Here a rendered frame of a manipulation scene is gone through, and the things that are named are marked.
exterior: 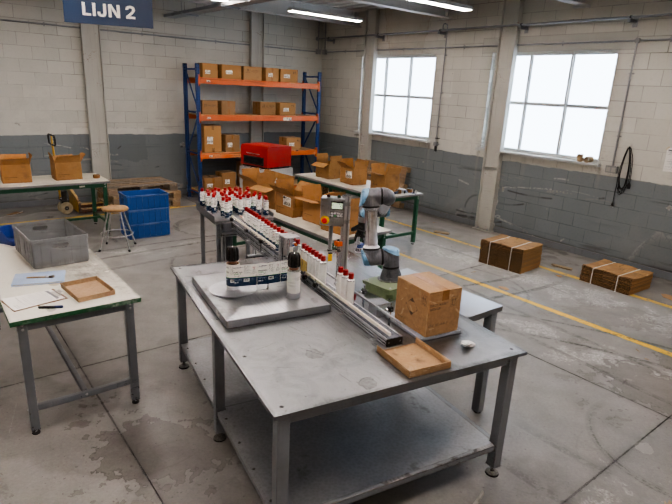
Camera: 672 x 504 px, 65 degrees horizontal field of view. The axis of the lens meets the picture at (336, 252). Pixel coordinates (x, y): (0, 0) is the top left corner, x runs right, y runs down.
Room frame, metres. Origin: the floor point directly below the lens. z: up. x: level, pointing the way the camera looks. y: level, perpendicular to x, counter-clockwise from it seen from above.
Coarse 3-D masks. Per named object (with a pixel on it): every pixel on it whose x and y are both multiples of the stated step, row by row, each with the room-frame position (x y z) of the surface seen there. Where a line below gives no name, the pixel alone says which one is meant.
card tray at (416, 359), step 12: (396, 348) 2.61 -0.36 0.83; (408, 348) 2.62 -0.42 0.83; (420, 348) 2.62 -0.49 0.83; (432, 348) 2.56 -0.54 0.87; (396, 360) 2.41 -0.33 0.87; (408, 360) 2.48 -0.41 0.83; (420, 360) 2.49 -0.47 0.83; (432, 360) 2.49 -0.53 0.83; (444, 360) 2.47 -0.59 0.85; (408, 372) 2.31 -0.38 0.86; (420, 372) 2.34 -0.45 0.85; (432, 372) 2.37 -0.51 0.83
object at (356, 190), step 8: (304, 176) 8.67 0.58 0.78; (312, 176) 8.71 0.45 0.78; (328, 184) 8.14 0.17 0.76; (336, 184) 8.05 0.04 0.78; (344, 184) 8.09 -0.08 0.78; (368, 184) 8.20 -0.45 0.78; (352, 192) 7.76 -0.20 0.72; (360, 192) 7.55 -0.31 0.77; (400, 200) 7.45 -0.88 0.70; (416, 200) 7.65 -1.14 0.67; (416, 208) 7.65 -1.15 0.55; (416, 216) 7.66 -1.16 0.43; (416, 224) 7.67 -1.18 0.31; (392, 232) 7.54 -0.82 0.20; (408, 232) 7.59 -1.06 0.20
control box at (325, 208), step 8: (328, 200) 3.46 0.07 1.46; (336, 200) 3.46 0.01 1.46; (344, 200) 3.45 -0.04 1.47; (320, 208) 3.47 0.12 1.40; (328, 208) 3.46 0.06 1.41; (344, 208) 3.45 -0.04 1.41; (320, 216) 3.47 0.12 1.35; (328, 216) 3.46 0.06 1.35; (320, 224) 3.47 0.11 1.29; (328, 224) 3.46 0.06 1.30; (336, 224) 3.45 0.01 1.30
